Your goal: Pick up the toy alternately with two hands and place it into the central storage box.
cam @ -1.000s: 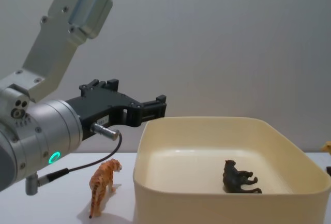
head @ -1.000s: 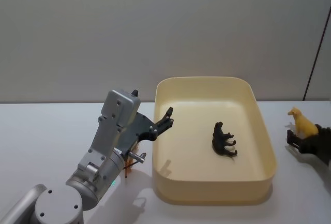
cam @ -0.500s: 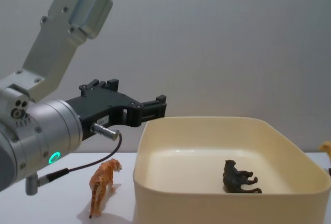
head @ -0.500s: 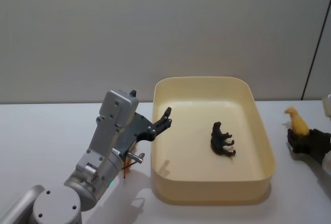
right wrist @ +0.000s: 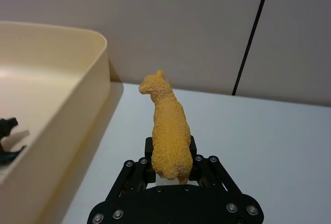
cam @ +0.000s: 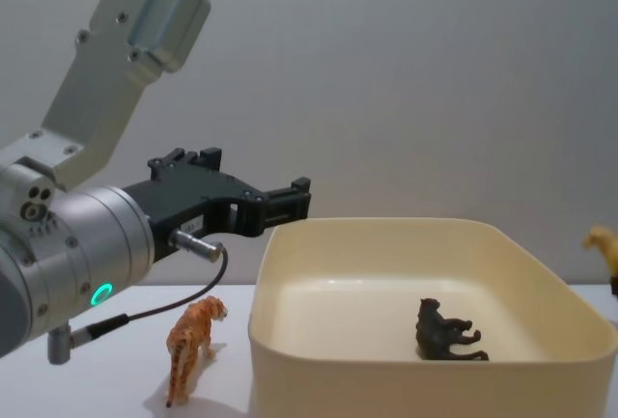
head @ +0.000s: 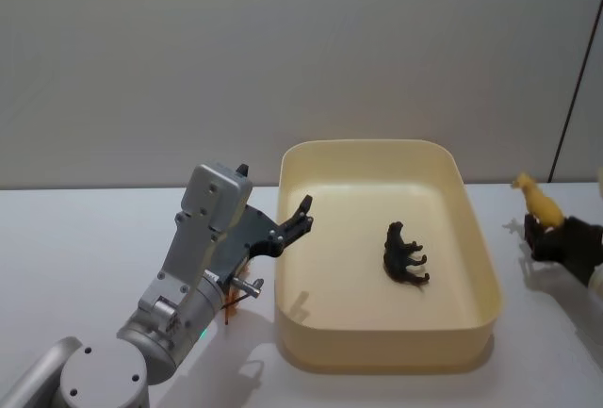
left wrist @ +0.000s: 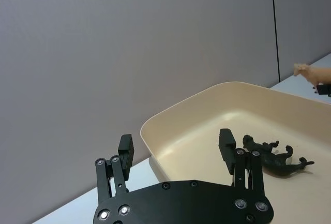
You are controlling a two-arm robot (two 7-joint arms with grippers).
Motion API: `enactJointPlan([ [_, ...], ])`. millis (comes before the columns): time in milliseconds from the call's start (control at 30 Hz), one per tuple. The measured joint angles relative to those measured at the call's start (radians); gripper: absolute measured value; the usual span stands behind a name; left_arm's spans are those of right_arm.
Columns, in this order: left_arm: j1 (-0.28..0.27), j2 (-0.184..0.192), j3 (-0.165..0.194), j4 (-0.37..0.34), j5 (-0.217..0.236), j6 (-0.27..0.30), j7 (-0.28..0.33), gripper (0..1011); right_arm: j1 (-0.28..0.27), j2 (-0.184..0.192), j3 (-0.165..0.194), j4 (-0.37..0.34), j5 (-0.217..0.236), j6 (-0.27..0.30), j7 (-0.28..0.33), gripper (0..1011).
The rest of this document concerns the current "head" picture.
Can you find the orange toy animal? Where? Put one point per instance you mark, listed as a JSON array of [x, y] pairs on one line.
[[228, 314]]

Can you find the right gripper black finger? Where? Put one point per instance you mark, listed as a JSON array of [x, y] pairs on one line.
[[532, 238]]

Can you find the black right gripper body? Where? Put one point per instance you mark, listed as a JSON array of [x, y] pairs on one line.
[[577, 248]]

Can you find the cream plastic tray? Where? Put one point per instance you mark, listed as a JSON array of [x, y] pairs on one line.
[[353, 257]]

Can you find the yellow toy animal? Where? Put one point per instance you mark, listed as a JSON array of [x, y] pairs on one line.
[[542, 205]]

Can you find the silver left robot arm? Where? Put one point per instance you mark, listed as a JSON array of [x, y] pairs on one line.
[[188, 248]]

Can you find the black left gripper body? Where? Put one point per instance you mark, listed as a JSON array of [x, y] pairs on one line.
[[249, 233]]

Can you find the black toy animal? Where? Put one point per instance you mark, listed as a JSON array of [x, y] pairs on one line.
[[396, 253]]

